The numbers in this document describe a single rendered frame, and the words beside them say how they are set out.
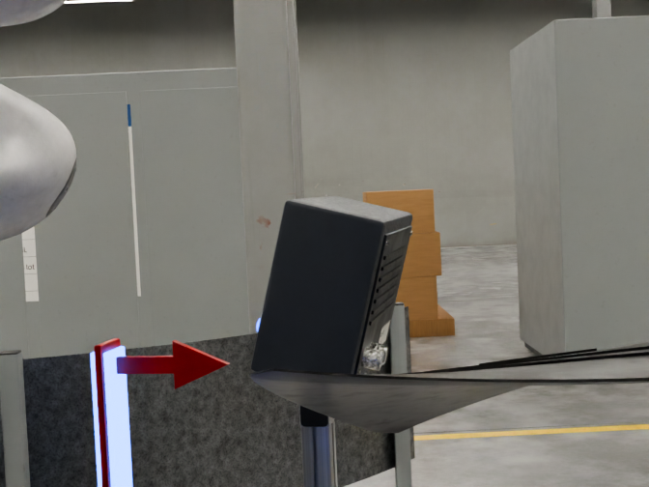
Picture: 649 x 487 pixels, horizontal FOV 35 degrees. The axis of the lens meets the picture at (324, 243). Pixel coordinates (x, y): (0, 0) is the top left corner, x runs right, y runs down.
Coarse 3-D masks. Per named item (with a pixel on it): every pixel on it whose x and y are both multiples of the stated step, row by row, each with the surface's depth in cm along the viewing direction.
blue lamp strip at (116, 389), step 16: (112, 352) 50; (112, 368) 50; (112, 384) 50; (112, 400) 50; (112, 416) 50; (112, 432) 50; (128, 432) 52; (112, 448) 50; (128, 448) 52; (112, 464) 50; (128, 464) 52; (112, 480) 50; (128, 480) 52
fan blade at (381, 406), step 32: (576, 352) 47; (608, 352) 46; (640, 352) 45; (288, 384) 42; (320, 384) 41; (352, 384) 41; (384, 384) 40; (416, 384) 40; (448, 384) 40; (480, 384) 40; (512, 384) 40; (544, 384) 40; (576, 384) 40; (352, 416) 56; (384, 416) 57; (416, 416) 58
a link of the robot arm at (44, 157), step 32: (0, 96) 91; (0, 128) 90; (32, 128) 91; (64, 128) 95; (0, 160) 87; (32, 160) 89; (64, 160) 93; (0, 192) 87; (32, 192) 90; (64, 192) 95; (0, 224) 90; (32, 224) 95
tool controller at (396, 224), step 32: (288, 224) 107; (320, 224) 107; (352, 224) 106; (384, 224) 106; (288, 256) 108; (320, 256) 107; (352, 256) 106; (384, 256) 108; (288, 288) 108; (320, 288) 107; (352, 288) 106; (384, 288) 116; (288, 320) 108; (320, 320) 107; (352, 320) 107; (384, 320) 123; (256, 352) 109; (288, 352) 108; (320, 352) 108; (352, 352) 107; (384, 352) 114
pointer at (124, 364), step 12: (180, 348) 50; (192, 348) 50; (120, 360) 51; (132, 360) 51; (144, 360) 50; (156, 360) 50; (168, 360) 50; (180, 360) 50; (192, 360) 50; (204, 360) 50; (216, 360) 50; (120, 372) 51; (132, 372) 51; (144, 372) 51; (156, 372) 50; (168, 372) 50; (180, 372) 50; (192, 372) 50; (204, 372) 50; (180, 384) 50
